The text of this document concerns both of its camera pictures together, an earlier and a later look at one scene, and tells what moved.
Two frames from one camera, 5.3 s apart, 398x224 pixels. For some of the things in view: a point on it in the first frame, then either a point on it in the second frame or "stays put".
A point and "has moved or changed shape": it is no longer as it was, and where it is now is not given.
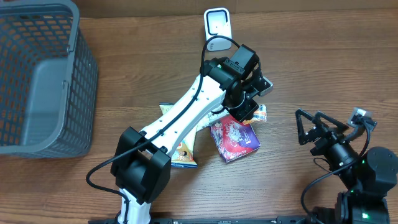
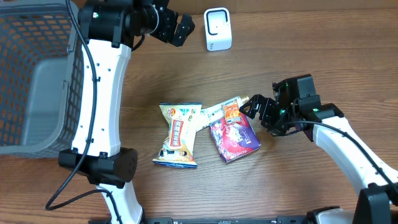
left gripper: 242,113 → 166,33
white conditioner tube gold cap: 212,118 stays put
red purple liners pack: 234,138 stays put
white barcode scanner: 217,22 stays put
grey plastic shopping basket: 49,79 stays put
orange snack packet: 260,114 has moved or changed shape
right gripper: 326,136 → 265,103
